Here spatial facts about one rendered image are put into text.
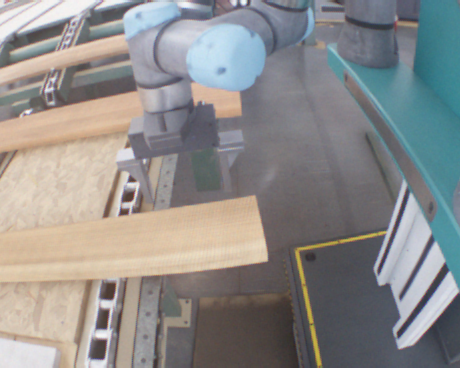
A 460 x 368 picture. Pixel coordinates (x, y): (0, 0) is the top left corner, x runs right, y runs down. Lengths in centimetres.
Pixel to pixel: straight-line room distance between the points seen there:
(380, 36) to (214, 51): 48
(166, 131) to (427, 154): 37
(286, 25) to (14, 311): 75
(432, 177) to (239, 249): 37
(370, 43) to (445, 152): 31
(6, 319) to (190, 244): 46
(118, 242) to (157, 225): 9
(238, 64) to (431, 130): 35
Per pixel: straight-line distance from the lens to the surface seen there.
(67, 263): 75
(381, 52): 77
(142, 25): 44
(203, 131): 52
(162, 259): 67
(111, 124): 110
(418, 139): 56
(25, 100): 202
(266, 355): 147
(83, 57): 170
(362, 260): 134
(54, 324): 75
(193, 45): 37
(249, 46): 37
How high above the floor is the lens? 140
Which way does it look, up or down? 43 degrees down
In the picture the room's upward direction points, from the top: 8 degrees counter-clockwise
